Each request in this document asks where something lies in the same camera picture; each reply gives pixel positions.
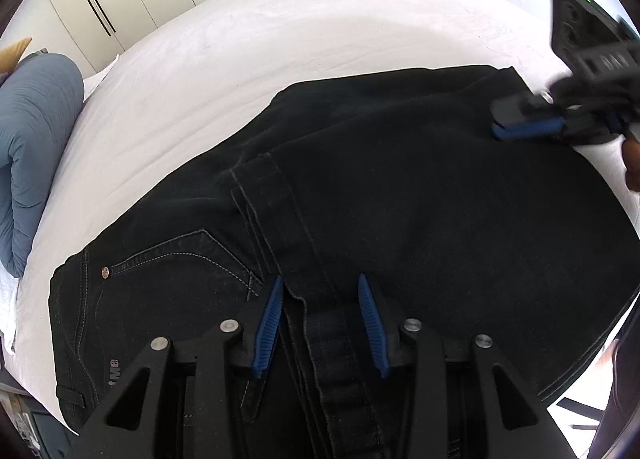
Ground black denim pants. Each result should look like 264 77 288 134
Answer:
49 66 639 458

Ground white bed mattress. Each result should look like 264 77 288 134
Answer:
0 0 640 420

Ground white folded sheet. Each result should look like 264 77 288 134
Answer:
84 55 119 102

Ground rolled blue duvet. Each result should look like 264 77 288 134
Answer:
1 52 85 278

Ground mustard yellow pillow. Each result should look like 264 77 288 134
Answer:
0 37 32 74

